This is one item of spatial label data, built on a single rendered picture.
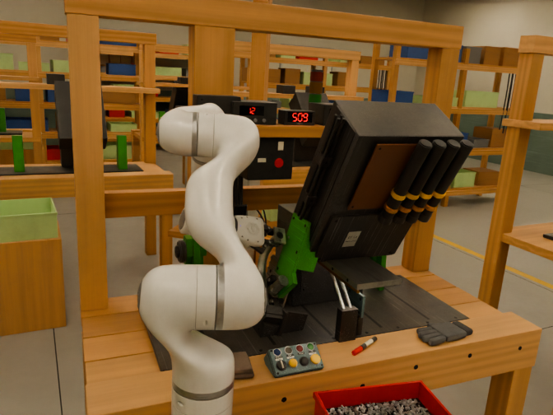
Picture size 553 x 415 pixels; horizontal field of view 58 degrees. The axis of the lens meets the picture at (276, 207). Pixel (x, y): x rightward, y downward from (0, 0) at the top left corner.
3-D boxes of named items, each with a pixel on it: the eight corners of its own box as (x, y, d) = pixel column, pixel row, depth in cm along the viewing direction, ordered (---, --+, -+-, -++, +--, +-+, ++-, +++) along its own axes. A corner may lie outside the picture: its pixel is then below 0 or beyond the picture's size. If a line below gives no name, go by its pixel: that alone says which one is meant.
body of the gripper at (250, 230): (234, 237, 151) (267, 244, 156) (233, 208, 156) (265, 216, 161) (224, 248, 157) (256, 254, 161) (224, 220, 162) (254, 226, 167)
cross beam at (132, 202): (407, 202, 226) (410, 183, 224) (104, 218, 176) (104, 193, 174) (401, 199, 231) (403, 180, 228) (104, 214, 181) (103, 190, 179)
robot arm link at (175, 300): (235, 399, 93) (243, 280, 87) (132, 402, 90) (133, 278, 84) (232, 363, 104) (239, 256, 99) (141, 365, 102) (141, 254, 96)
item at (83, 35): (429, 270, 230) (460, 49, 205) (81, 311, 173) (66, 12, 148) (416, 263, 238) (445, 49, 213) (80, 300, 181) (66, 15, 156)
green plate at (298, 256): (310, 288, 161) (330, 227, 158) (288, 284, 158) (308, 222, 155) (296, 275, 172) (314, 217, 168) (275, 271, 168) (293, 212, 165)
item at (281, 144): (292, 179, 179) (295, 137, 175) (247, 180, 172) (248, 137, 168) (279, 172, 190) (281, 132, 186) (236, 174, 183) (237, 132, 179)
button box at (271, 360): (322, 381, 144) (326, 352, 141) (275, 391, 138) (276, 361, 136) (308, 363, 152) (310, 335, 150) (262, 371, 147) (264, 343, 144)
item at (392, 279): (401, 287, 153) (402, 278, 152) (355, 294, 147) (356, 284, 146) (338, 246, 187) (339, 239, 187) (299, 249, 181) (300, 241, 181)
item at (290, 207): (363, 297, 192) (372, 212, 183) (290, 307, 180) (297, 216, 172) (339, 279, 208) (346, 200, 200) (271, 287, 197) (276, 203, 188)
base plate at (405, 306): (469, 323, 181) (470, 318, 180) (161, 376, 139) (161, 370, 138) (399, 278, 218) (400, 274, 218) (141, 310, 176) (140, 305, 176)
